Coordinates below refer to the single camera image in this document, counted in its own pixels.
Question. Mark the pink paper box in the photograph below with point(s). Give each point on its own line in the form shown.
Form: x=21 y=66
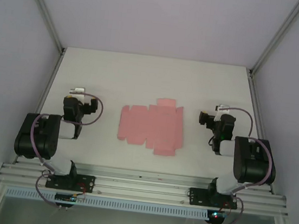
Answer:
x=150 y=125

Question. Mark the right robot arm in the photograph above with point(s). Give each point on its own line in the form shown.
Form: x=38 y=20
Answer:
x=254 y=168

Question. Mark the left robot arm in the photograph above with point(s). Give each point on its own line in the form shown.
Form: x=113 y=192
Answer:
x=36 y=142

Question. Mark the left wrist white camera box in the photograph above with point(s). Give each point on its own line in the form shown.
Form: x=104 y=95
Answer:
x=77 y=90

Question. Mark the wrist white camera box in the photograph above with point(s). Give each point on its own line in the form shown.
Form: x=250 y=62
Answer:
x=218 y=108
x=77 y=90

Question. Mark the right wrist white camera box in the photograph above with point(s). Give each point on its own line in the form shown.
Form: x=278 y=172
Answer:
x=218 y=108

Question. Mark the aluminium table side rail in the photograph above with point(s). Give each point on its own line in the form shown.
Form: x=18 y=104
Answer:
x=254 y=103
x=52 y=78

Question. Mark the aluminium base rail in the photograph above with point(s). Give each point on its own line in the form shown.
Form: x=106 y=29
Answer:
x=140 y=184

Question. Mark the aluminium frame post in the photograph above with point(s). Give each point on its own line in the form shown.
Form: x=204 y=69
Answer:
x=42 y=3
x=279 y=32

